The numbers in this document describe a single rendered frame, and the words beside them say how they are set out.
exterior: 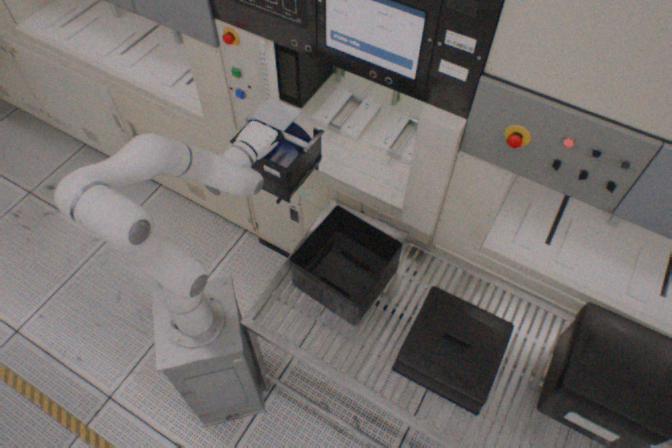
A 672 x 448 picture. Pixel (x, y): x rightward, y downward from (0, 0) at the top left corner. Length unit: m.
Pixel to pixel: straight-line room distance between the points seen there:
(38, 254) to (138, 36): 1.26
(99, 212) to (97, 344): 1.70
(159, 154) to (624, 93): 1.04
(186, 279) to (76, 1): 1.96
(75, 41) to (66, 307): 1.28
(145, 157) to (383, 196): 1.01
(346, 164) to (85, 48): 1.39
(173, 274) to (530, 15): 1.06
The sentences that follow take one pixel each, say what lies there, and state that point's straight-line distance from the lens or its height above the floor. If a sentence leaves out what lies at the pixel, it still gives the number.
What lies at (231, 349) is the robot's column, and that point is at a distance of 1.85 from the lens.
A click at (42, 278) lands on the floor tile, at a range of 3.14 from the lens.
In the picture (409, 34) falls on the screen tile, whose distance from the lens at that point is 1.45.
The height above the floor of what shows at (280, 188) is 1.06.
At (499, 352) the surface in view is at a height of 0.86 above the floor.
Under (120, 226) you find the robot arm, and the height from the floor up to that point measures 1.54.
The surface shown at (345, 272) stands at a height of 0.77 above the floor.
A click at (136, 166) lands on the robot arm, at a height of 1.57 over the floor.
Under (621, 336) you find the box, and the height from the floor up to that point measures 1.01.
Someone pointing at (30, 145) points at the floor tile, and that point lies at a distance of 3.76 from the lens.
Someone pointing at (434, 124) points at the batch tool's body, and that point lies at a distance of 1.52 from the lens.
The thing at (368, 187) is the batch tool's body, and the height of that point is 0.87.
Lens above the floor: 2.47
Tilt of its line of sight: 54 degrees down
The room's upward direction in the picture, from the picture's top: 1 degrees clockwise
